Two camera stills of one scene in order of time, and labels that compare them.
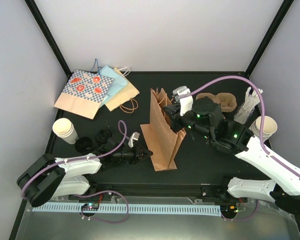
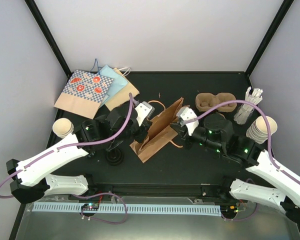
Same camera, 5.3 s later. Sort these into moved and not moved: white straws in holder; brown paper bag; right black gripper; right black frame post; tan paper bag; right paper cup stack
Moved: right black gripper; brown paper bag
Not moved: right paper cup stack; right black frame post; tan paper bag; white straws in holder
